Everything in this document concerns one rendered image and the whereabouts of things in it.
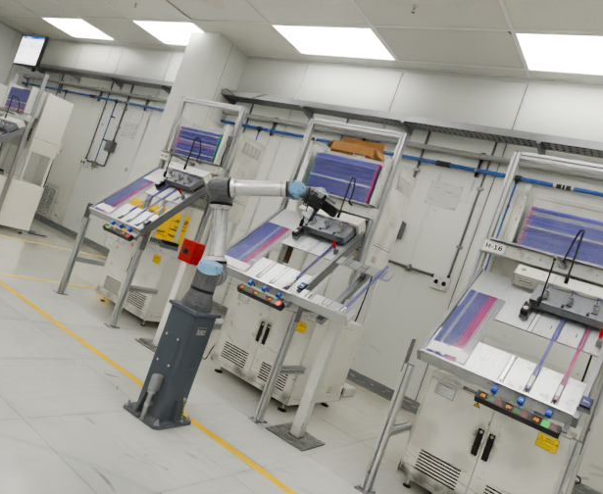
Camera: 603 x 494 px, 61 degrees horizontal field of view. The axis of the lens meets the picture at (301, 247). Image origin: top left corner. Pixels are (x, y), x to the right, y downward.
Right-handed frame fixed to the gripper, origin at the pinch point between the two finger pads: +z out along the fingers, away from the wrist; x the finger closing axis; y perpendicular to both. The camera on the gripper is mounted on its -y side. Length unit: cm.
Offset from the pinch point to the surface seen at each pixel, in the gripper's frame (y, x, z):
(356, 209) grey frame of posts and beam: -25, -9, -103
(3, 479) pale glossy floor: 42, -103, 101
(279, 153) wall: 55, -43, -347
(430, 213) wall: -97, 1, -237
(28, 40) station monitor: 385, -97, -395
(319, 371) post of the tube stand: -49, -81, -26
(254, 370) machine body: -23, -125, -66
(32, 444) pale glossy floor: 44, -111, 77
